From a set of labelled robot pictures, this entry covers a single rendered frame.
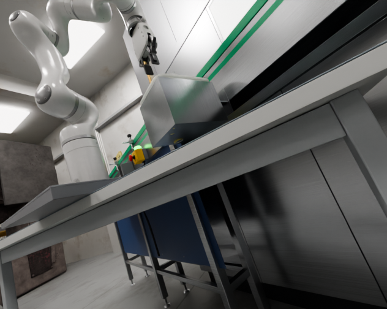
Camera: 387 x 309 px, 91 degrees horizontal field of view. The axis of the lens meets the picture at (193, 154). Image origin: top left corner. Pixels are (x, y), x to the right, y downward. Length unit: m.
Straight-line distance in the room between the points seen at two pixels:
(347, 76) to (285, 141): 0.12
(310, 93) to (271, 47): 0.35
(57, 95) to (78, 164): 0.25
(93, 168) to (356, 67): 0.71
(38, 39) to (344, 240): 1.39
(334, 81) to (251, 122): 0.13
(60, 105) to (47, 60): 0.24
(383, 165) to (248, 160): 0.20
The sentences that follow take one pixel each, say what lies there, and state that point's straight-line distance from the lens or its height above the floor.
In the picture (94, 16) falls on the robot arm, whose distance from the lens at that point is 1.03.
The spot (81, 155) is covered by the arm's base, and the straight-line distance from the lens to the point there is 0.75.
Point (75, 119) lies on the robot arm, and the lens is 0.90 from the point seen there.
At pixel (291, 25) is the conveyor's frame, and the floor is 0.97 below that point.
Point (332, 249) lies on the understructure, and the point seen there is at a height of 0.29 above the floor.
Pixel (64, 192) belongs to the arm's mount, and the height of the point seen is 0.76.
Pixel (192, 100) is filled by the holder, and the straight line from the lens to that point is 0.61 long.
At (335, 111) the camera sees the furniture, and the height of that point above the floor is 0.70.
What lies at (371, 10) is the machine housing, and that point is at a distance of 0.83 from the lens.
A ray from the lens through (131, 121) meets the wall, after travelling 4.91.
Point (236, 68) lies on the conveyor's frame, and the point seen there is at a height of 1.00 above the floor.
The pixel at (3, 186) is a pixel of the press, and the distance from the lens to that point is 5.01.
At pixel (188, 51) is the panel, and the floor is 1.43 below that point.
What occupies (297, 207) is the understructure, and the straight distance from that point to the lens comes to 0.92.
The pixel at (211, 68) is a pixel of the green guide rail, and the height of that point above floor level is 1.10.
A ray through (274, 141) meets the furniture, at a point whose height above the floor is 0.69.
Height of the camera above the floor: 0.65
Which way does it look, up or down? 11 degrees up
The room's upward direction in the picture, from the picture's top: 20 degrees counter-clockwise
